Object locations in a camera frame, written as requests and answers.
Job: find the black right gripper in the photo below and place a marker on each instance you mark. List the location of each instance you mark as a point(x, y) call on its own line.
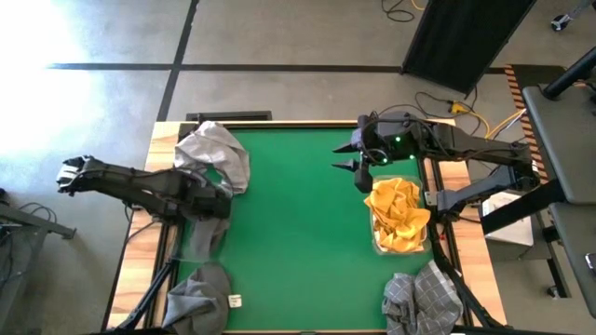
point(391, 139)

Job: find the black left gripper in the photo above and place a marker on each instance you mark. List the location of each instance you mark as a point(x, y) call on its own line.
point(209, 205)

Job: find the dark gray microfiber towel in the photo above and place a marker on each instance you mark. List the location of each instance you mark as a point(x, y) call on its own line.
point(205, 237)

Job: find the light gray microfiber towel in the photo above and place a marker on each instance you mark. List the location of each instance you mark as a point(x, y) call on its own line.
point(214, 144)

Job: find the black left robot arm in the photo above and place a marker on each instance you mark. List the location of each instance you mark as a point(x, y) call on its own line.
point(130, 186)

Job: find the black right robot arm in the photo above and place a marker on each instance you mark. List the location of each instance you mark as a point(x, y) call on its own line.
point(479, 149)

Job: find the plain gray towel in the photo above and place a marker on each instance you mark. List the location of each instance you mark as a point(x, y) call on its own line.
point(200, 298)

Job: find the gray plaid towel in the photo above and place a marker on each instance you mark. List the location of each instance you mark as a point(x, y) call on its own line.
point(423, 298)

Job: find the green table mat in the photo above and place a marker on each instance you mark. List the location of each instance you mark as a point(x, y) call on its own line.
point(298, 232)
point(302, 124)

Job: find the black flat bar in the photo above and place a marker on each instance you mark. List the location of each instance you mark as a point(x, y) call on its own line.
point(228, 116)

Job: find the small white tag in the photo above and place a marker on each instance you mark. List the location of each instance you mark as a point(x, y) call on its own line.
point(235, 300)

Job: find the black partition panel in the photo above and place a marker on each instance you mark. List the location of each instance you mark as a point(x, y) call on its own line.
point(465, 37)

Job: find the white box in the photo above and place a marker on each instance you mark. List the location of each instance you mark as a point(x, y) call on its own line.
point(507, 223)

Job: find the hazard striped floor mat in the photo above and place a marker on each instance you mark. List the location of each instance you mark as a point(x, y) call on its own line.
point(535, 74)

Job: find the black round pole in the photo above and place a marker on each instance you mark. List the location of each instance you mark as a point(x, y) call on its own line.
point(570, 74)

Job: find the small black caster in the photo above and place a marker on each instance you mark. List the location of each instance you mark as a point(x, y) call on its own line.
point(552, 291)

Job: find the dark gray desk top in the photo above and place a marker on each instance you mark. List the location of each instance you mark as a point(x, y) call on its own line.
point(577, 251)

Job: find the chair caster wheel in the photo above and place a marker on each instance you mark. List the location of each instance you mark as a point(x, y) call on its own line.
point(561, 21)

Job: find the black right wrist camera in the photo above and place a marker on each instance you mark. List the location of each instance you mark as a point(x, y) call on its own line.
point(363, 179)

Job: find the black frame strut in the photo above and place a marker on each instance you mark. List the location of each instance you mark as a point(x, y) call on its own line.
point(465, 298)
point(149, 298)

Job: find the gray metal desk frame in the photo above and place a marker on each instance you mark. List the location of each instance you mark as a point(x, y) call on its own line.
point(28, 223)

